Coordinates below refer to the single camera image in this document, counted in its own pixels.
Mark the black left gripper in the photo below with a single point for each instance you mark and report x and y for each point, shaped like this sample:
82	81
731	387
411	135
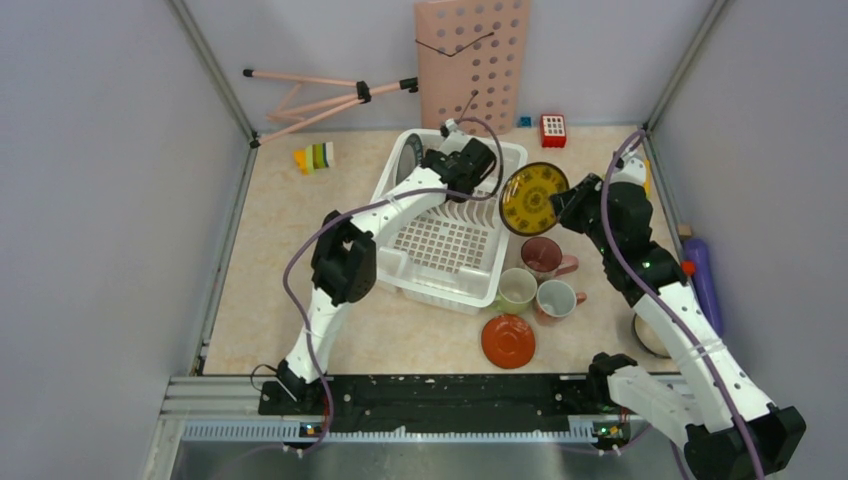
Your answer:
428	151

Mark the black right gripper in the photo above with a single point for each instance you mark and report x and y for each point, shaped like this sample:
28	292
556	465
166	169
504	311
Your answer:
567	203

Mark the white plate green patterned rim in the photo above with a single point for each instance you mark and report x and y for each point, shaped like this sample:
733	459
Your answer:
410	157

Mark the yellow patterned plate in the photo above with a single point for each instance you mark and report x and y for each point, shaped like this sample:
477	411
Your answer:
525	207

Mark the pink patterned mug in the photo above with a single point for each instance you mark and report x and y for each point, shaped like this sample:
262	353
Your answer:
543	258

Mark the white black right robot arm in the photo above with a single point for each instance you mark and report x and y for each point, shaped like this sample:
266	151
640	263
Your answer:
729	428

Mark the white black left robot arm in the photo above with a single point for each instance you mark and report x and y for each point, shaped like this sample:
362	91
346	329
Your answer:
345	248

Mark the white plastic dish rack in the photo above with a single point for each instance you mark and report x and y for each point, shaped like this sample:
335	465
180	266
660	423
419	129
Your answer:
452	255

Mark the yellow triangle toy block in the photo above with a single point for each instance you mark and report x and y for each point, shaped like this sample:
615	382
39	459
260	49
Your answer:
647	184

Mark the red white toy block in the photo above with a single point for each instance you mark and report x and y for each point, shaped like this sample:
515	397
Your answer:
552	128

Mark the pink mug white interior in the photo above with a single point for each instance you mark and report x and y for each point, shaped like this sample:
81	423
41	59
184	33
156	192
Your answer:
554	301

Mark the light green mug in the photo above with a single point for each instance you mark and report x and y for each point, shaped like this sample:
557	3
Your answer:
515	292

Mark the pink perforated board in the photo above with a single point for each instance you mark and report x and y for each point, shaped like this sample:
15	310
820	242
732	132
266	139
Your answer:
470	56

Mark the purple bottle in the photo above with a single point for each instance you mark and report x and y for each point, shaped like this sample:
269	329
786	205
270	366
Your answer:
696	265

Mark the striped colourful toy block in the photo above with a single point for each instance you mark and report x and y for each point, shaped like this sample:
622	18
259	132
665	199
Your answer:
314	158

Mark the orange saucer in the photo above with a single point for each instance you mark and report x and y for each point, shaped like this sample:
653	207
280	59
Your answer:
508	341

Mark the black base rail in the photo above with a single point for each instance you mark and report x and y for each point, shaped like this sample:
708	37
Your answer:
462	404

